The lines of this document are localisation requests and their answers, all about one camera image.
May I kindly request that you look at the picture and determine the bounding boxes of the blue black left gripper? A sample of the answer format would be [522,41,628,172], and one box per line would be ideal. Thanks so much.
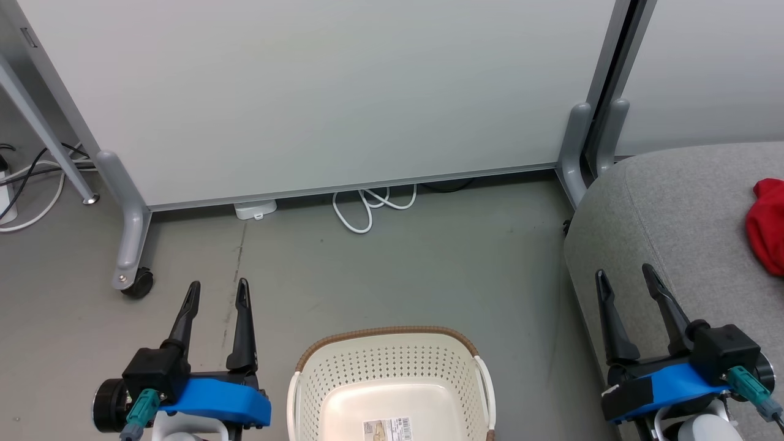
[91,277,272,433]

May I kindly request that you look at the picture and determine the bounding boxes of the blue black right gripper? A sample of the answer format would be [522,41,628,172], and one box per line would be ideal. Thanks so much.
[595,263,776,425]

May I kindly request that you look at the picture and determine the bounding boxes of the red garment with white stripes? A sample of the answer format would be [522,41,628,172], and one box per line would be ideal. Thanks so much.
[745,178,784,277]

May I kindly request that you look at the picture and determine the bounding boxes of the cream laundry basket brown rim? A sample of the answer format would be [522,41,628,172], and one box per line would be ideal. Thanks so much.
[287,325,497,441]

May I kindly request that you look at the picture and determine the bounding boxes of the grey fabric sofa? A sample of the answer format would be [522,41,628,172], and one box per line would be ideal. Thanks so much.
[563,142,784,441]

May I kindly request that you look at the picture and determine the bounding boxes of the small white floor box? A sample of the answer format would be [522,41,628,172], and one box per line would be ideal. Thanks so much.
[233,200,278,221]

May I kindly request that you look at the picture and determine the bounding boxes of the grey partition foot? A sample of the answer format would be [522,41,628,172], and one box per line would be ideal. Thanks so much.
[555,102,594,209]
[96,149,153,290]
[595,97,630,179]

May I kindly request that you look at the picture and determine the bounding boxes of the barcode label sticker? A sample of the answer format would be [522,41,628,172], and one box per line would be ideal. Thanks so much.
[362,418,413,441]

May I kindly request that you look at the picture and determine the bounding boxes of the white power strip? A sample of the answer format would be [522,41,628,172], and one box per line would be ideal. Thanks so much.
[0,156,18,225]

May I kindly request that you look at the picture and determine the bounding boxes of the grey slanted metal leg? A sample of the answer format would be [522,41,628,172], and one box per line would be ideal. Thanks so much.
[0,54,101,206]

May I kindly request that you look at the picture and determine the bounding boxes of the wide white partition panel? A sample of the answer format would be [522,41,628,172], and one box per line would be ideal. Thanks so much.
[15,0,635,213]

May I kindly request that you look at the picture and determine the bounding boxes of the narrow white partition panel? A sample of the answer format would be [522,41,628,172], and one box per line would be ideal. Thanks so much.
[611,0,784,157]

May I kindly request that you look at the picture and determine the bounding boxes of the black cable with teal connector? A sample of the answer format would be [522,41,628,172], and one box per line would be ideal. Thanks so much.
[119,388,162,441]
[726,366,784,429]

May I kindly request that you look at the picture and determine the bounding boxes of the white coiled cable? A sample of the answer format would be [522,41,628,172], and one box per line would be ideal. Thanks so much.
[332,183,418,235]

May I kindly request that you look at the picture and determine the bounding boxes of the white floor cable at strip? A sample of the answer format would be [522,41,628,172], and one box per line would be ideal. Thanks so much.
[0,158,99,234]

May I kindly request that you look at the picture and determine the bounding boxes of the black cable under partition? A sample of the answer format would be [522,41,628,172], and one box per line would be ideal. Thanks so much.
[421,178,477,194]

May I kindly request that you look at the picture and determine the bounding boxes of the black floor cable at strip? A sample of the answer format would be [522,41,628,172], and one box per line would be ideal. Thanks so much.
[0,143,97,222]

